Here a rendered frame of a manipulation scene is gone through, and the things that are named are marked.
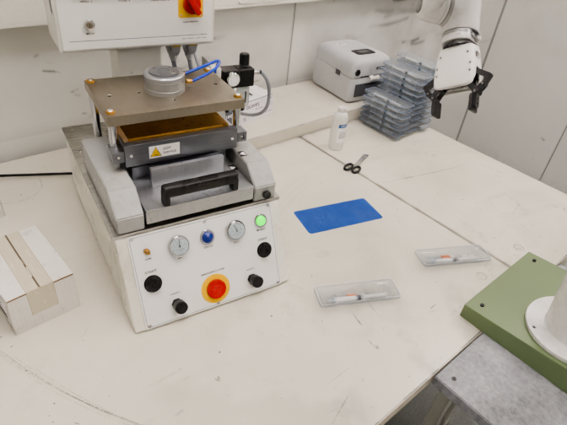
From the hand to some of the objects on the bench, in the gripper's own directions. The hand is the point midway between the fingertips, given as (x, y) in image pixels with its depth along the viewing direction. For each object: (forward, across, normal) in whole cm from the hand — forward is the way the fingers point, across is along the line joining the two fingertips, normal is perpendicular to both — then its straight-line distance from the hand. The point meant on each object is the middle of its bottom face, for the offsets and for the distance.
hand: (453, 110), depth 111 cm
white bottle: (0, -51, +16) cm, 53 cm away
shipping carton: (+52, -49, -71) cm, 101 cm away
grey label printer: (-31, -69, +39) cm, 85 cm away
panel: (+50, -24, -42) cm, 70 cm away
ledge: (-14, -74, +14) cm, 76 cm away
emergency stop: (+48, -25, -43) cm, 69 cm away
